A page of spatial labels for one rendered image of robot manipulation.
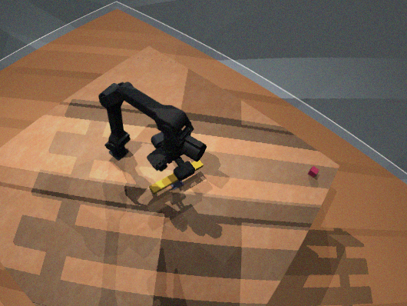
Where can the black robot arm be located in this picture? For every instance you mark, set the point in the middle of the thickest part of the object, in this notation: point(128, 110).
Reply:
point(169, 120)

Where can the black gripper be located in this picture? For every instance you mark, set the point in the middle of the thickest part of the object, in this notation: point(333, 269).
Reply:
point(184, 169)

